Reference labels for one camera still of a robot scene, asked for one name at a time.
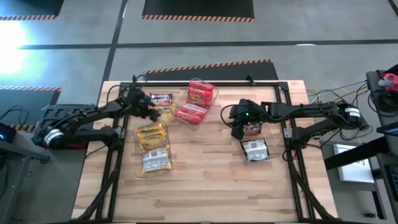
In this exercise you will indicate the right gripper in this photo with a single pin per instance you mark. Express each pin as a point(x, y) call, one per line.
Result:
point(245, 113)

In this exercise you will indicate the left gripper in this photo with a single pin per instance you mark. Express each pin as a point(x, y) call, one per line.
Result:
point(141, 101)

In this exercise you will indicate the yellow chicken ramen packet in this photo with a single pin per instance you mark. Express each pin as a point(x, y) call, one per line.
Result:
point(167, 113)
point(150, 130)
point(157, 160)
point(154, 141)

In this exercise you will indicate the black Fire Noodle packet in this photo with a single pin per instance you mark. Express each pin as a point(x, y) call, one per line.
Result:
point(161, 99)
point(255, 150)
point(252, 130)

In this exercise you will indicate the red Saucy Noods packet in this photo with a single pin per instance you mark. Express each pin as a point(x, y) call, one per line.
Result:
point(188, 117)
point(202, 86)
point(199, 97)
point(193, 109)

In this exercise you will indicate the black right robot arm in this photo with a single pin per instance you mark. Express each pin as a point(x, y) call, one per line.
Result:
point(311, 110)

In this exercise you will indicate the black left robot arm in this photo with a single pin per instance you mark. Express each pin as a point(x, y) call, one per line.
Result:
point(93, 113)

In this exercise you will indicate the black hazard-striped floor mat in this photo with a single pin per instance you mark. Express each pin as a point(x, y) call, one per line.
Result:
point(18, 102)
point(28, 7)
point(211, 73)
point(199, 7)

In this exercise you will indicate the white sheet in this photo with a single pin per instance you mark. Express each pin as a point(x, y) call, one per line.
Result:
point(351, 169)

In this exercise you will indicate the black device with blue light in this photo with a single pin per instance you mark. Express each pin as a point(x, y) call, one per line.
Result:
point(6, 133)

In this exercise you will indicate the pink object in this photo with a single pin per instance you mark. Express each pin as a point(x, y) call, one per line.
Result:
point(388, 80)

